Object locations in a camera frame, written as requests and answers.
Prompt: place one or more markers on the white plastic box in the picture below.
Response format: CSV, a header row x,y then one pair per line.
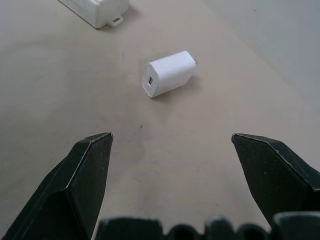
x,y
96,10

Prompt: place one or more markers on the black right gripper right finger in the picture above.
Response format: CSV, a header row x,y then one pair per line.
x,y
272,175

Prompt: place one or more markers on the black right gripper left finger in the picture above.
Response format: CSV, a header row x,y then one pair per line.
x,y
72,185

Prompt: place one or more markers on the white USB wall charger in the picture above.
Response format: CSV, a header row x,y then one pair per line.
x,y
168,75

